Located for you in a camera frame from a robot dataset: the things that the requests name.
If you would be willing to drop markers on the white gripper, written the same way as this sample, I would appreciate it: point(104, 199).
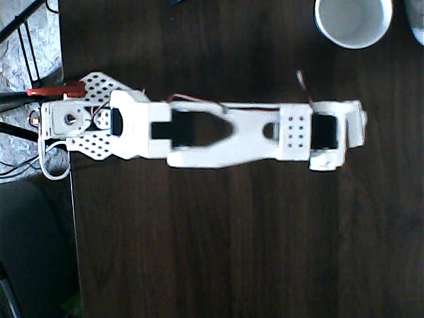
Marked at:
point(355, 114)

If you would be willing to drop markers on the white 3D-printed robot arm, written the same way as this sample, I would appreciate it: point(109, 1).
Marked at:
point(248, 129)

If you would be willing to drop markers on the white ceramic mug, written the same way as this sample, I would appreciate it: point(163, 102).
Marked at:
point(351, 20)

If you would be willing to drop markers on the red table clamp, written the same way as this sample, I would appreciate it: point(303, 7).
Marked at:
point(49, 91)

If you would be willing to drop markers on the green leafy object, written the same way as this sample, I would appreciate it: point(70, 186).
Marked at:
point(73, 304)

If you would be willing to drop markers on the black chair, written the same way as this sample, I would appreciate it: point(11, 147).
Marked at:
point(30, 238)

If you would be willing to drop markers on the black metal frame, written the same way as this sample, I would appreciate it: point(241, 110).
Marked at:
point(13, 26)

